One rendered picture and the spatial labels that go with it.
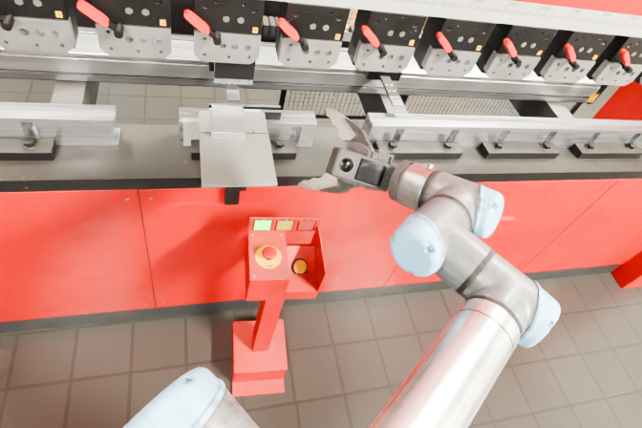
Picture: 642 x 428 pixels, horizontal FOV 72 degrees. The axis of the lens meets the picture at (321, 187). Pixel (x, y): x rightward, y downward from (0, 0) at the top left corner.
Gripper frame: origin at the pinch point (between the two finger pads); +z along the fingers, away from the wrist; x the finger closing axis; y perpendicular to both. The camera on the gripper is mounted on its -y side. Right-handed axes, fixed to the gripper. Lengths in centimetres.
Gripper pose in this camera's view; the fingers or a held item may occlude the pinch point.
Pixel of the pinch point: (309, 145)
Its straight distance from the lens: 83.4
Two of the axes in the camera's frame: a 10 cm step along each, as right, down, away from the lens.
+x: 3.3, -9.4, -1.2
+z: -7.7, -3.4, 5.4
